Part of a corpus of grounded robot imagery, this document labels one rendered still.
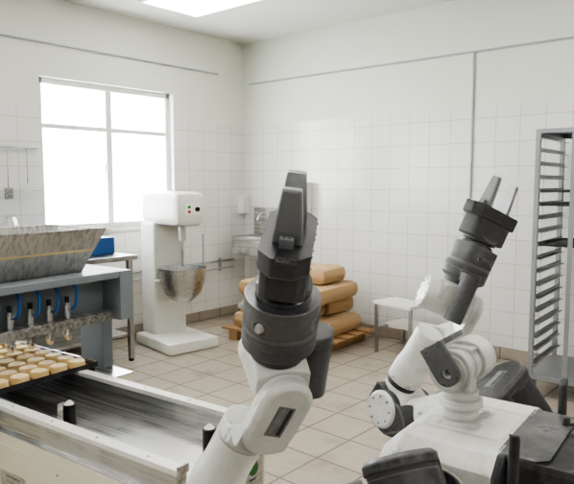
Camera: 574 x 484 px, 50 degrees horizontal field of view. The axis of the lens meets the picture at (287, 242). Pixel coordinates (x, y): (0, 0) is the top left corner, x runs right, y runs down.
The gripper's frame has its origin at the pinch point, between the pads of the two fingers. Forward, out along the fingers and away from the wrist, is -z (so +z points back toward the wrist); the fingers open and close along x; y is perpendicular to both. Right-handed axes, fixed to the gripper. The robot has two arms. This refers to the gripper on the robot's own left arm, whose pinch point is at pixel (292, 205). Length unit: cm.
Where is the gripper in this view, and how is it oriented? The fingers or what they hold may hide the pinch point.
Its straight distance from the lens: 65.2
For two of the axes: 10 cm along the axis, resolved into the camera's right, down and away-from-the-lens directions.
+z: -0.9, 8.7, 4.8
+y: 9.9, 1.4, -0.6
